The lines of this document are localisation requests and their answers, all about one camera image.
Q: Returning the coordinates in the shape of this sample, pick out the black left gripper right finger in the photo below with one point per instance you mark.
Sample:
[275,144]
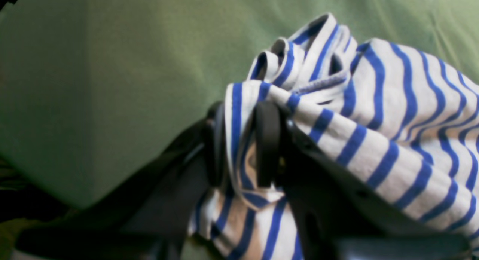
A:
[337,217]

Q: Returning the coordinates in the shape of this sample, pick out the blue white striped t-shirt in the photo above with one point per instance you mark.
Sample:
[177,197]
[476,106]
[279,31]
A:
[401,120]

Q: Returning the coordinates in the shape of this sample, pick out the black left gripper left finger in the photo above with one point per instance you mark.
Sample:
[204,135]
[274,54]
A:
[148,215]

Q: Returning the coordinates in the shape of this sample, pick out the green table cloth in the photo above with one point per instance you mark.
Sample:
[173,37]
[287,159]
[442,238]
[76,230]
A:
[91,90]

